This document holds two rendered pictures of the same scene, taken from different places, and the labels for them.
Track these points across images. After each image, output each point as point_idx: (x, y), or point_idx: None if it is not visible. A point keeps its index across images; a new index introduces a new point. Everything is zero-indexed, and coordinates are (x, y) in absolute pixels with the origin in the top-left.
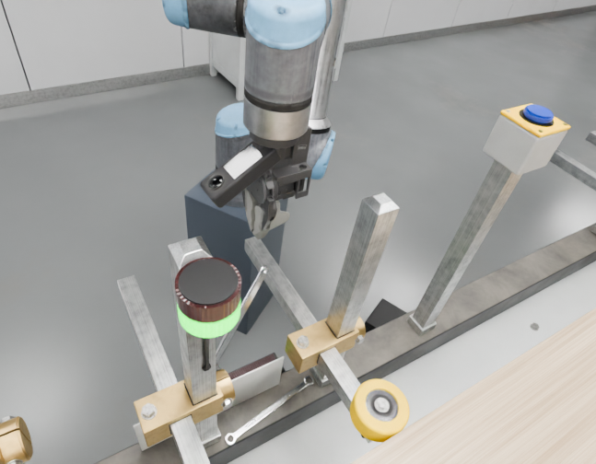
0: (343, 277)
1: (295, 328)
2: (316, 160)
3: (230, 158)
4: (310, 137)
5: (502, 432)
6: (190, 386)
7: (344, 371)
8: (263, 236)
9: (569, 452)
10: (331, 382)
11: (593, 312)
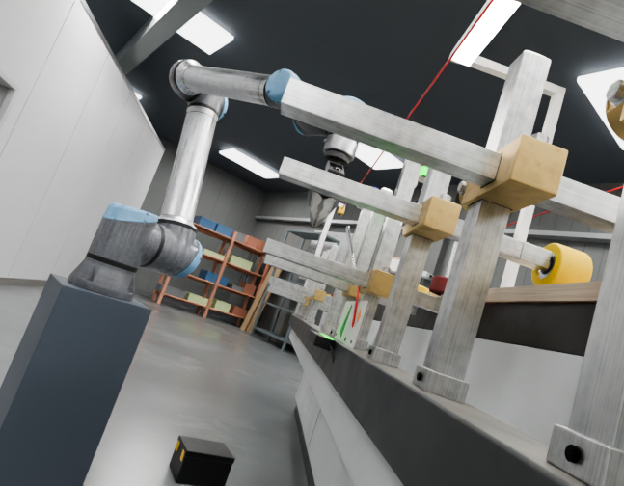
0: (368, 236)
1: (339, 287)
2: (196, 254)
3: (329, 164)
4: (193, 234)
5: None
6: (389, 257)
7: None
8: (322, 222)
9: None
10: (379, 301)
11: None
